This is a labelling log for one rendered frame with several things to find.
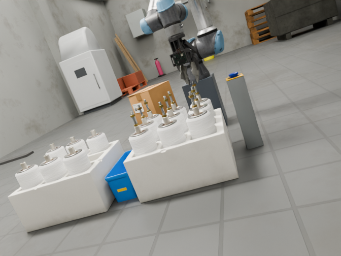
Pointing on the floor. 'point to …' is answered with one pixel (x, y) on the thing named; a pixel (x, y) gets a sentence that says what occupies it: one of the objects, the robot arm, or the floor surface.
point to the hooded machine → (88, 71)
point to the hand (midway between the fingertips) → (193, 80)
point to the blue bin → (121, 181)
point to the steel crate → (298, 15)
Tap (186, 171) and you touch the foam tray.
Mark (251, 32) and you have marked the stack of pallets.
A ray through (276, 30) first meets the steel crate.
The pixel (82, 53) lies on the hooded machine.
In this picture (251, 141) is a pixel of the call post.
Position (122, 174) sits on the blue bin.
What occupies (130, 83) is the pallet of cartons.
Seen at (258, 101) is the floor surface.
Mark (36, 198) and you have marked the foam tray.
